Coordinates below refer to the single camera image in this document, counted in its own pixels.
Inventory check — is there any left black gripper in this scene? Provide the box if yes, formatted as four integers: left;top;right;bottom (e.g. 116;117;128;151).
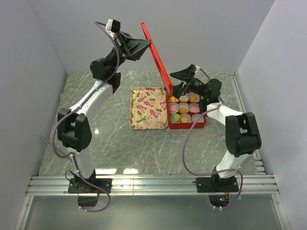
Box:
106;32;153;72

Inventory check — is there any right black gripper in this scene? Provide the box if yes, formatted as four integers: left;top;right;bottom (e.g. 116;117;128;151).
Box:
163;65;207;100

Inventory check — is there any red box lid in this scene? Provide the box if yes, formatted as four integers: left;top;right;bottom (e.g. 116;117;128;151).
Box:
141;22;173;96

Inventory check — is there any round yellow biscuit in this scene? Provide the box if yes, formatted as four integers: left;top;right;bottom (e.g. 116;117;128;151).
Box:
179;96;186;102

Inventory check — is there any orange swirl cookie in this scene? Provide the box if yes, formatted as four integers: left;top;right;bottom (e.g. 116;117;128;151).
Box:
189;96;197;103

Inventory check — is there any pink macaron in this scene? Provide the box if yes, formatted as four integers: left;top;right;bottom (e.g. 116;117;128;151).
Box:
169;105;177;113
191;107;200;113

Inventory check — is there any green macaron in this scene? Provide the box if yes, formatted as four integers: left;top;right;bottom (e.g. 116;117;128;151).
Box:
174;114;180;122

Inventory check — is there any orange flower cookie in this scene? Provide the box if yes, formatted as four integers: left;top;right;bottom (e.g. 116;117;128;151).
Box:
180;107;187;114

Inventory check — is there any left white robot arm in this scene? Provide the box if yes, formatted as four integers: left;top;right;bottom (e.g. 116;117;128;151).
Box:
55;32;151;193

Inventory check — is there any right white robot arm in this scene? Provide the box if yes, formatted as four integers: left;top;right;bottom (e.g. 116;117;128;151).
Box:
170;64;261;191

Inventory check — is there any white paper cup top middle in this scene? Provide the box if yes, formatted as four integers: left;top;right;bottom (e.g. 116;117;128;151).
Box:
180;94;189;103

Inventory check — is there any white paper cup top right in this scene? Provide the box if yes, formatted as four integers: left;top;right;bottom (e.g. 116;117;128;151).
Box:
188;92;200;103

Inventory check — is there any white paper cup centre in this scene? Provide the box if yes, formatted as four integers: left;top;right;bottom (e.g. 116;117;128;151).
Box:
178;103;189;113

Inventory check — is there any white paper cup middle left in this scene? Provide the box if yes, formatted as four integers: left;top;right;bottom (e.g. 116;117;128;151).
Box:
169;103;178;114

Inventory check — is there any white paper cup middle right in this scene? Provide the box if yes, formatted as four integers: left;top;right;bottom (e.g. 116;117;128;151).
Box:
189;103;200;114

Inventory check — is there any white paper cup bottom left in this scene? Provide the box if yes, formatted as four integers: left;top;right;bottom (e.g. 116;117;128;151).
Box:
170;114;180;124

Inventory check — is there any white paper cup bottom middle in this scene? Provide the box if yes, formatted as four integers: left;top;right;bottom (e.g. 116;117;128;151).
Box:
180;114;191;123

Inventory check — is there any floral tray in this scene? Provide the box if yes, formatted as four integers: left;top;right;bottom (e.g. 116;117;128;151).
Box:
130;87;168;130

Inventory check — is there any red cookie box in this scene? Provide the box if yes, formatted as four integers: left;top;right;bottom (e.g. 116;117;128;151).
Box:
166;92;207;129

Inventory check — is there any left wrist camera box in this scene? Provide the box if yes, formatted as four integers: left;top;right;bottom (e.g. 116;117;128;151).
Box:
106;19;121;33

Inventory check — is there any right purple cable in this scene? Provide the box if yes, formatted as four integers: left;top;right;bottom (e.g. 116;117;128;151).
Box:
181;67;243;210

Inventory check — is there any purple cable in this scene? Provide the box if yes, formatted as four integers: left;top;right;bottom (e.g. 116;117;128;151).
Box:
52;21;120;213
181;67;243;210

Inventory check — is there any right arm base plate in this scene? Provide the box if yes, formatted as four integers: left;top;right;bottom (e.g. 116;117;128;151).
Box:
194;175;239;193

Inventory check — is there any aluminium rail right side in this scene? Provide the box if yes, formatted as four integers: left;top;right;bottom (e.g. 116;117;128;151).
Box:
229;72;267;175

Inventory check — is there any aluminium rail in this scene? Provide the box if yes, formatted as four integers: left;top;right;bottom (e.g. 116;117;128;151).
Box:
229;72;267;175
26;174;279;196

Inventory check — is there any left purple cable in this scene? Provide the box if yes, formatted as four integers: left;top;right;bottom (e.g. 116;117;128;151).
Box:
52;21;120;213

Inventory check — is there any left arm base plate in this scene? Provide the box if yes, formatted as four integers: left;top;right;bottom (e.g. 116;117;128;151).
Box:
68;177;112;194

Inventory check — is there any aluminium rail front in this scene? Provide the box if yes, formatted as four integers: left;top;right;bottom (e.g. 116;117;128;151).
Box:
26;174;279;196

